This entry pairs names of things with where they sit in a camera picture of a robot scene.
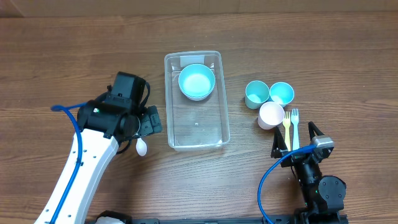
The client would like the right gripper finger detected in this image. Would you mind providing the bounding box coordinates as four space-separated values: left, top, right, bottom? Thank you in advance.
308 121 323 139
271 126 287 152

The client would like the white plastic spoon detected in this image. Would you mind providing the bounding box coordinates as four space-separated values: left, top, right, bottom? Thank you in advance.
136 138 147 157

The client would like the teal bowl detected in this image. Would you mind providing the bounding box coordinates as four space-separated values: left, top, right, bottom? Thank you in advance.
184 93 211 101

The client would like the light blue bowl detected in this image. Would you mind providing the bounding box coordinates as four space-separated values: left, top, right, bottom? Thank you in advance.
178 64 216 96

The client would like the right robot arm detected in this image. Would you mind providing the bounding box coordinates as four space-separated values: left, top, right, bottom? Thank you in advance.
271 122 348 224

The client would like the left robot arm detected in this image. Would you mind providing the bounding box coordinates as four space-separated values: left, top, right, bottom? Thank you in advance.
36 72 162 223

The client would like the clear plastic container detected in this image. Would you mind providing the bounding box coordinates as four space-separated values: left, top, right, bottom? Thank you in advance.
164 50 230 151

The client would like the light blue right fork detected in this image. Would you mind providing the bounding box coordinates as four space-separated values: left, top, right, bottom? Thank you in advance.
291 108 300 151

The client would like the yellow fork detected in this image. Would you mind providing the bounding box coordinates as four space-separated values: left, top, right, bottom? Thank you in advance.
282 111 291 151

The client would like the pink cup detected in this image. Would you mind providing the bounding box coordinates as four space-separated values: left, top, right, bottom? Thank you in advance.
257 101 285 129

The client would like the blue cup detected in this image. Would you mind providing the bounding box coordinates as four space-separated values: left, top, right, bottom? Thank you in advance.
269 82 295 107

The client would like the green cup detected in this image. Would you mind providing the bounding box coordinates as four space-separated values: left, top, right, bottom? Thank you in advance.
245 80 269 110

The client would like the right blue cable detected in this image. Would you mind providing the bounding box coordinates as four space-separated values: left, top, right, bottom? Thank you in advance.
257 144 317 224

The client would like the blue cable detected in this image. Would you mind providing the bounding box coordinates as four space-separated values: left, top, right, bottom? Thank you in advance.
257 144 317 224
49 102 90 224

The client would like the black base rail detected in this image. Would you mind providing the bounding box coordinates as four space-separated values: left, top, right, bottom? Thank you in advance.
85 210 349 224

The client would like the left blue cable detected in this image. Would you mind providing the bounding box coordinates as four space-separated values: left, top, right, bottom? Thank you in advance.
49 102 90 224

